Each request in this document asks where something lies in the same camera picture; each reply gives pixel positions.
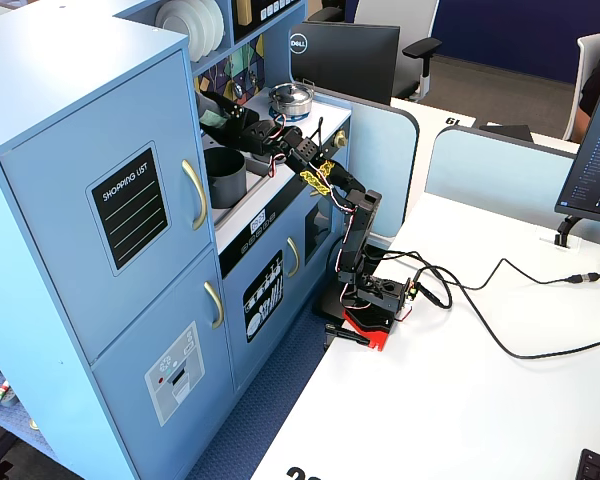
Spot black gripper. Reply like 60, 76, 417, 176
199, 90, 304, 155

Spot black and red robot base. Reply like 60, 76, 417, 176
312, 273, 415, 352

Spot gray pot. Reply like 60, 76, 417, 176
203, 145, 249, 210

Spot gray sink basin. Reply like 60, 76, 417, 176
209, 149, 277, 226

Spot steel pot with lid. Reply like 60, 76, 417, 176
268, 82, 315, 117

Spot white plate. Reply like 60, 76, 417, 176
189, 0, 220, 57
154, 0, 206, 64
207, 0, 226, 49

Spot black toy microwave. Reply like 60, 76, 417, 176
232, 0, 301, 44

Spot black oven control panel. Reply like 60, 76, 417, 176
217, 118, 352, 280

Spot black shopping list board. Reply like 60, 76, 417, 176
84, 140, 172, 278

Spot blue oven door with window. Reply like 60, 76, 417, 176
299, 164, 344, 306

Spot black dell monitor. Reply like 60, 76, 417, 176
288, 21, 401, 105

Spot blue toy kitchen unit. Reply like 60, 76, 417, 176
0, 0, 354, 480

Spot white office chair black armrests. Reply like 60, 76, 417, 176
307, 0, 444, 101

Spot tall blue fridge door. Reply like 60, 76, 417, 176
0, 49, 216, 364

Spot blue dishwasher door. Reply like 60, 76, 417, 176
223, 227, 305, 394

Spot black table clamp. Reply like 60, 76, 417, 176
323, 323, 372, 349

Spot gray ice dispenser panel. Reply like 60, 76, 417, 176
144, 321, 206, 428

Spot long desk divider panel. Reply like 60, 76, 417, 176
423, 125, 600, 251

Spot dark gray flat object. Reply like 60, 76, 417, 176
478, 123, 535, 145

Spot blue fridge door with dispenser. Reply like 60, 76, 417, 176
90, 248, 237, 480

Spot white desk chair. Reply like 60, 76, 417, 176
567, 30, 600, 141

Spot person in black shirt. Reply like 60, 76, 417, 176
574, 44, 600, 142

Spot long gold fridge handle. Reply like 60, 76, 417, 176
181, 158, 209, 232

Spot gold dishwasher handle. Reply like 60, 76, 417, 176
285, 236, 301, 279

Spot short gold fridge handle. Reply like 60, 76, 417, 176
203, 280, 225, 330

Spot thick black cable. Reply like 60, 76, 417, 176
379, 252, 600, 361

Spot thin black usb cable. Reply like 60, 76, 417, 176
414, 257, 600, 310

